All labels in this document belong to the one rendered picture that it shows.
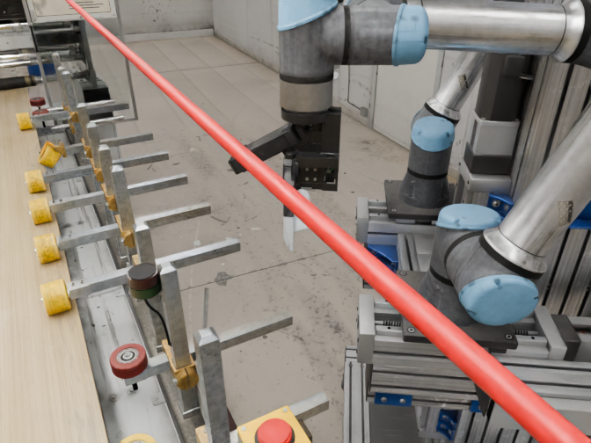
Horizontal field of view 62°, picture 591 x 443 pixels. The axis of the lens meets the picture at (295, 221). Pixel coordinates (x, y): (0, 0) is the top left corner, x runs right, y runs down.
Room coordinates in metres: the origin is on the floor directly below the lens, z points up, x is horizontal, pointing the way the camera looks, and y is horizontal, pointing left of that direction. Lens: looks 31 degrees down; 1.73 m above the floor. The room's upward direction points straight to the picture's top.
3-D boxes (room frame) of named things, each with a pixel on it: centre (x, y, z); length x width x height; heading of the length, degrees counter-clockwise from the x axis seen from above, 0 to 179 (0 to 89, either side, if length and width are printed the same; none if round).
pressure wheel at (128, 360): (0.80, 0.38, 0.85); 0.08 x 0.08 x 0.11
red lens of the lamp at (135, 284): (0.79, 0.31, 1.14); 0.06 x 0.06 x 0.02
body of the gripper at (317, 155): (0.68, -0.02, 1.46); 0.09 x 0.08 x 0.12; 84
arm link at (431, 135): (1.32, -0.39, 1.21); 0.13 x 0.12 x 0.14; 167
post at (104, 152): (1.48, 0.62, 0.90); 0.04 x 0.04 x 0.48; 28
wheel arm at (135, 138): (1.99, 0.80, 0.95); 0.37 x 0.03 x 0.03; 118
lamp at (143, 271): (0.79, 0.31, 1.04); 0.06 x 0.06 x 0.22; 28
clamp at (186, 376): (0.83, 0.28, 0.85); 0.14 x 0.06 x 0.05; 28
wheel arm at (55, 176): (1.74, 0.74, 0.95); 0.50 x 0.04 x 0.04; 118
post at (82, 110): (1.92, 0.86, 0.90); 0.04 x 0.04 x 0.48; 28
